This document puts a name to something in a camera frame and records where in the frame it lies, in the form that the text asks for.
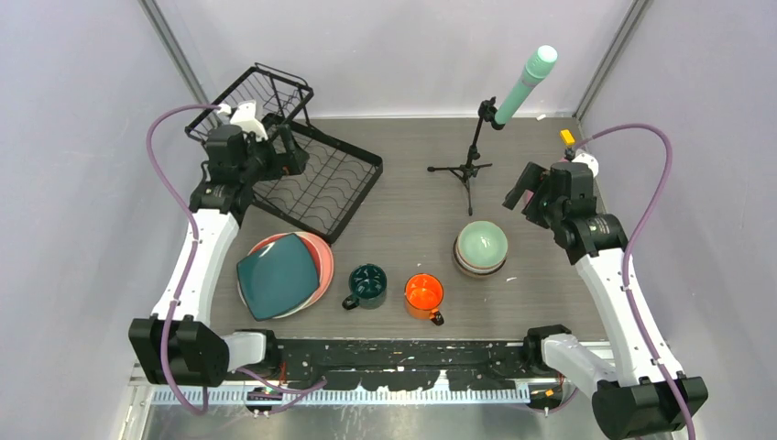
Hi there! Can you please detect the dark green mug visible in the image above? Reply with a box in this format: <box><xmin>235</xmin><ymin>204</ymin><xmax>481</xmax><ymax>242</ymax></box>
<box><xmin>342</xmin><ymin>263</ymin><xmax>388</xmax><ymax>310</ymax></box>

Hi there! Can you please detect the orange mug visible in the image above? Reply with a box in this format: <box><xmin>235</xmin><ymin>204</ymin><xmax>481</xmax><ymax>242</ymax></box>
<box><xmin>404</xmin><ymin>273</ymin><xmax>444</xmax><ymax>326</ymax></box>

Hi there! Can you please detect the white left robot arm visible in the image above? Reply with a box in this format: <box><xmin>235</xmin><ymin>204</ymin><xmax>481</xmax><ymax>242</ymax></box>
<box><xmin>128</xmin><ymin>125</ymin><xmax>281</xmax><ymax>387</ymax></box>

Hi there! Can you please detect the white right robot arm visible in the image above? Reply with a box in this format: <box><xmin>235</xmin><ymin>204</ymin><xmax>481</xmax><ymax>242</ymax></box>
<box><xmin>503</xmin><ymin>161</ymin><xmax>708</xmax><ymax>439</ymax></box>

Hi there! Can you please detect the pink wedge object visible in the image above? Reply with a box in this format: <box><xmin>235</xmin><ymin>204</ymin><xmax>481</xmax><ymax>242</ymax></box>
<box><xmin>526</xmin><ymin>190</ymin><xmax>545</xmax><ymax>211</ymax></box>

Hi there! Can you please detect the yellow small block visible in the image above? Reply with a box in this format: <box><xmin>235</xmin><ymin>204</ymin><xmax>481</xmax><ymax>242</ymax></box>
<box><xmin>559</xmin><ymin>129</ymin><xmax>576</xmax><ymax>148</ymax></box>

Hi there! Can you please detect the light green bowl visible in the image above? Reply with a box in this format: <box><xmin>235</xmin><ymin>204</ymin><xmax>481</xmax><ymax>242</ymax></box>
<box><xmin>457</xmin><ymin>220</ymin><xmax>509</xmax><ymax>269</ymax></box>

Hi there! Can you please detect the black mini tripod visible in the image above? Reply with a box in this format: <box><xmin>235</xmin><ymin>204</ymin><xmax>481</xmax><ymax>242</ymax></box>
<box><xmin>426</xmin><ymin>96</ymin><xmax>498</xmax><ymax>216</ymax></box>

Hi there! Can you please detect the red round plate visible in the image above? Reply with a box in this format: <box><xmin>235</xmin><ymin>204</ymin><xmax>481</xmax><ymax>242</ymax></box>
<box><xmin>248</xmin><ymin>231</ymin><xmax>319</xmax><ymax>258</ymax></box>

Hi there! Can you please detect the brown striped bowl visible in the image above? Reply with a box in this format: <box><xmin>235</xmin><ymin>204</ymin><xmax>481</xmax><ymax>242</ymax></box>
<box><xmin>452</xmin><ymin>239</ymin><xmax>507</xmax><ymax>278</ymax></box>

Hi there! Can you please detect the pink round plate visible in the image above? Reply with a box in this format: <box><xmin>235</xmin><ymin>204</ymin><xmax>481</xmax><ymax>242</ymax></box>
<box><xmin>272</xmin><ymin>236</ymin><xmax>334</xmax><ymax>319</ymax></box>

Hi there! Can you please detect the mint green microphone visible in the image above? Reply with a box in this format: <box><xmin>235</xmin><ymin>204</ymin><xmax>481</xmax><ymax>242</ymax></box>
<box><xmin>492</xmin><ymin>45</ymin><xmax>558</xmax><ymax>129</ymax></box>

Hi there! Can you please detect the teal square plate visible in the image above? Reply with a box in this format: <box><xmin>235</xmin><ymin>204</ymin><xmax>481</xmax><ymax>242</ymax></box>
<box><xmin>236</xmin><ymin>234</ymin><xmax>320</xmax><ymax>321</ymax></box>

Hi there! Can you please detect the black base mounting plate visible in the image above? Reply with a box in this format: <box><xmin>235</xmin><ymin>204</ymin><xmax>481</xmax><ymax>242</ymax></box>
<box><xmin>253</xmin><ymin>338</ymin><xmax>553</xmax><ymax>391</ymax></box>

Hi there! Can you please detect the black wire dish rack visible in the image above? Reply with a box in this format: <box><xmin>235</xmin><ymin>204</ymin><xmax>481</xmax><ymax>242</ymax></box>
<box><xmin>215</xmin><ymin>63</ymin><xmax>383</xmax><ymax>244</ymax></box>

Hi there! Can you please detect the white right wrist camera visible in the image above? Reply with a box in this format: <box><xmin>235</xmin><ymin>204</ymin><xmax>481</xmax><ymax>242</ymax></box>
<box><xmin>572</xmin><ymin>149</ymin><xmax>599</xmax><ymax>178</ymax></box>

